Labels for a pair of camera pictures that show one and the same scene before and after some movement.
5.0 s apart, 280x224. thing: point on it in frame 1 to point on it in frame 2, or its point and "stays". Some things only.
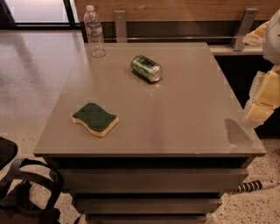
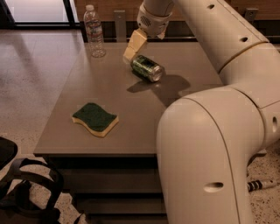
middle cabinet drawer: (149, 206) stays
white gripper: (272, 39) to (153, 24)
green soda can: (146, 68) stays
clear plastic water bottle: (94, 32) stays
